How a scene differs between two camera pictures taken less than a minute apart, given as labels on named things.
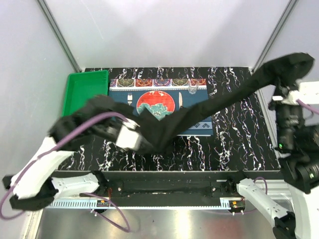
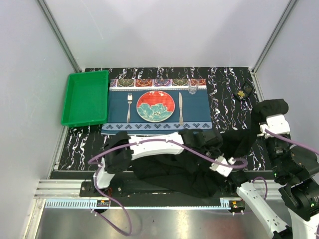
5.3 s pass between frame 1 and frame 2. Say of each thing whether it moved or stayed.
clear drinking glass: stayed
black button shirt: moved
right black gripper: moved
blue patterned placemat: stayed
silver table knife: stayed
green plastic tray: stayed
